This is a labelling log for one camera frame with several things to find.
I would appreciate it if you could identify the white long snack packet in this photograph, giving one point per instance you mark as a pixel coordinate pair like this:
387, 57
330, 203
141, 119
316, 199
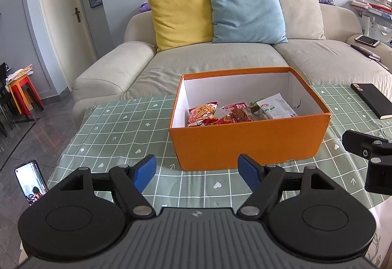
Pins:
277, 108

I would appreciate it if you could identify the yellow pillow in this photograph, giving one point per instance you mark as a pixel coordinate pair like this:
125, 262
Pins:
180, 17

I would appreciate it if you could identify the white and yellow bag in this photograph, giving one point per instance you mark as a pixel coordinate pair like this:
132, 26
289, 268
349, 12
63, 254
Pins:
20, 72

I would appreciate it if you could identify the light blue pillow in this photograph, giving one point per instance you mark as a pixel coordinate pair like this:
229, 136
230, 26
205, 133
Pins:
245, 11

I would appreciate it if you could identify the smartphone with white back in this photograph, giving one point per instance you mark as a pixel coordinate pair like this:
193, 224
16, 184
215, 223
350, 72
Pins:
367, 40

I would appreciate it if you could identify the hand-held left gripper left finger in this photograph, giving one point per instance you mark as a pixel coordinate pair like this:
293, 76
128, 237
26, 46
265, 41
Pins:
145, 172

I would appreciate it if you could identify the black notebook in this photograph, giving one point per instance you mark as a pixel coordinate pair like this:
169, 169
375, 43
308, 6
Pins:
373, 99

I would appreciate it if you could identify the orange cardboard box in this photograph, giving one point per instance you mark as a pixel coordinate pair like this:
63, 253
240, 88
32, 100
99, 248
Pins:
245, 146

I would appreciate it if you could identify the smartphone with lit screen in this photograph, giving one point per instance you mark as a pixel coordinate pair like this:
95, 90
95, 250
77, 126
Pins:
29, 180

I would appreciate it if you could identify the black remote control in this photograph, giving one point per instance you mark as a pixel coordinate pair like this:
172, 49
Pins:
364, 52

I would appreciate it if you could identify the orange stick snack packet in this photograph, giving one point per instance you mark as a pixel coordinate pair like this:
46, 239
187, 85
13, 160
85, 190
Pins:
202, 112

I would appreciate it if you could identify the white book rack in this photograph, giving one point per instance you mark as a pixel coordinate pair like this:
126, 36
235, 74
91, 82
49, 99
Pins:
375, 5

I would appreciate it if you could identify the beige pillow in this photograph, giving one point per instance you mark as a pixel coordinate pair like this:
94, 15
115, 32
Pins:
300, 11

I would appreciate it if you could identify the purple object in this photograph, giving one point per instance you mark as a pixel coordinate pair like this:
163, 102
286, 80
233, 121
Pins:
145, 7

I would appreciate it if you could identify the orange plastic stool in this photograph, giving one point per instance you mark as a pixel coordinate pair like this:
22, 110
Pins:
18, 97

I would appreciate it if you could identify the beige sofa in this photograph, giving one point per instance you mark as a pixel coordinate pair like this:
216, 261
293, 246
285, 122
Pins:
122, 69

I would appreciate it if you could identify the green checked tablecloth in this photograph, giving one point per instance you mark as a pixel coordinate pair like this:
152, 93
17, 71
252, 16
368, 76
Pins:
122, 134

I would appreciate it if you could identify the black chair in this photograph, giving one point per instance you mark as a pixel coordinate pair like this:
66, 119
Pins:
4, 97

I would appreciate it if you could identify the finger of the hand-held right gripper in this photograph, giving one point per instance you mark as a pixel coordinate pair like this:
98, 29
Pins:
358, 141

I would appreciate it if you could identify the red meat snack packet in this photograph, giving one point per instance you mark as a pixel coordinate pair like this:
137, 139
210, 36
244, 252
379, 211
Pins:
223, 120
240, 114

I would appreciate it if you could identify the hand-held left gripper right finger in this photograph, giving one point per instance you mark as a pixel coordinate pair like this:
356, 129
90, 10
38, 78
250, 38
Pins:
249, 172

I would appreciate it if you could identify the red plastic stool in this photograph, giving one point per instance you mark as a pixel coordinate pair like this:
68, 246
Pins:
30, 85

